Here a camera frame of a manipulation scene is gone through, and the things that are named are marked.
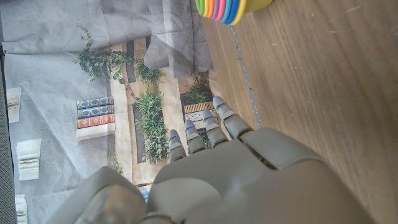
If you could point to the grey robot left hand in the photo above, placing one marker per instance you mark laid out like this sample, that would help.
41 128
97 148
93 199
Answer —
248 186

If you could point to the stack of rainbow plastic cups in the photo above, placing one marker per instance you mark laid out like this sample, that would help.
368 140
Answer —
227 9

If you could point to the printed fabric backdrop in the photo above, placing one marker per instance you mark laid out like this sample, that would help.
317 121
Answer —
62 77

